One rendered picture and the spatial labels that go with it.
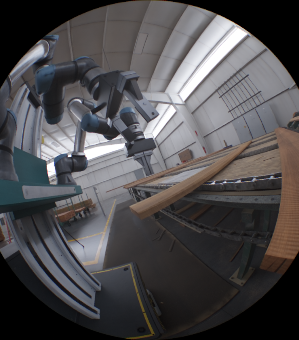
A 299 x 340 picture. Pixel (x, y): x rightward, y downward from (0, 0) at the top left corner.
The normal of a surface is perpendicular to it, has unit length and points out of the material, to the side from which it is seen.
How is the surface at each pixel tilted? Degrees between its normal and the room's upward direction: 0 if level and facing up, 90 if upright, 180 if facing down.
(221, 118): 92
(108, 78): 97
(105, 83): 113
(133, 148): 90
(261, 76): 90
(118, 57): 176
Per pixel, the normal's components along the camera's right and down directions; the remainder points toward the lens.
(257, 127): -0.90, 0.32
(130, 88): -0.66, 0.65
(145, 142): 0.38, -0.18
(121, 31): 0.23, 0.97
